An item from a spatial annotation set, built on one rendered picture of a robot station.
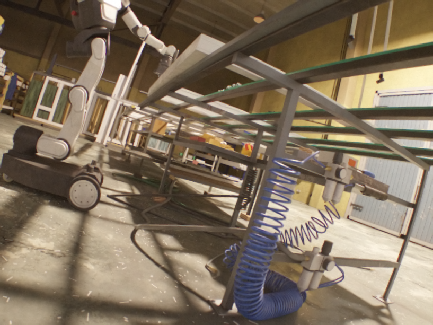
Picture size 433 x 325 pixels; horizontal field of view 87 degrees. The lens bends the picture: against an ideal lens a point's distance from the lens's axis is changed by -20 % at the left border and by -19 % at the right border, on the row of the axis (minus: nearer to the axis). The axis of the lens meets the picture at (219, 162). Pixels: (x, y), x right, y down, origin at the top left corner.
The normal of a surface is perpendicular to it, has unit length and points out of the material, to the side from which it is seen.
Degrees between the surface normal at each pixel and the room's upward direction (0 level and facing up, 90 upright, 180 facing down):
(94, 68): 114
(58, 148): 90
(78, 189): 90
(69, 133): 90
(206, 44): 90
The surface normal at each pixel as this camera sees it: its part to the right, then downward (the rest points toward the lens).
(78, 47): 0.36, 0.49
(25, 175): 0.04, 0.01
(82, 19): -0.32, 0.33
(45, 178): 0.37, 0.11
